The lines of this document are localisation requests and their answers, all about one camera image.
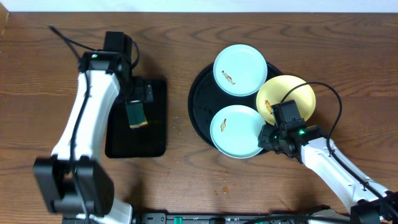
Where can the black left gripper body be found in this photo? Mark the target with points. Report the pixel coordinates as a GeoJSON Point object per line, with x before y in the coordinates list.
{"type": "Point", "coordinates": [140, 93]}

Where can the green yellow sponge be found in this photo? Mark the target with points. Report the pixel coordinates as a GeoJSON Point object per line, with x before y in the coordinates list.
{"type": "Point", "coordinates": [136, 115]}

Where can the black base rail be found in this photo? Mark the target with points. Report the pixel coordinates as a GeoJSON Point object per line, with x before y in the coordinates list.
{"type": "Point", "coordinates": [324, 216]}

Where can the rectangular black tray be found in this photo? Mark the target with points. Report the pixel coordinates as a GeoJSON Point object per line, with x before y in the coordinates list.
{"type": "Point", "coordinates": [144, 141]}

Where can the light green plate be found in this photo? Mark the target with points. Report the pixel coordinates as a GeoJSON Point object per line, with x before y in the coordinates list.
{"type": "Point", "coordinates": [234, 131]}
{"type": "Point", "coordinates": [240, 70]}

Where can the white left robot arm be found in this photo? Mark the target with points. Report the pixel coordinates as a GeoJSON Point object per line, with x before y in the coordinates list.
{"type": "Point", "coordinates": [72, 181]}

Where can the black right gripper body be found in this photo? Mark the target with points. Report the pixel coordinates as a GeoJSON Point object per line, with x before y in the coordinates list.
{"type": "Point", "coordinates": [271, 139]}

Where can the round black tray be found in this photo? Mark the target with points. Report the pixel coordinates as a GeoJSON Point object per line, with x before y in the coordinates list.
{"type": "Point", "coordinates": [206, 98]}

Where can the yellow plate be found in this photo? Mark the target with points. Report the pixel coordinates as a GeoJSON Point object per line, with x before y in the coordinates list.
{"type": "Point", "coordinates": [274, 90]}

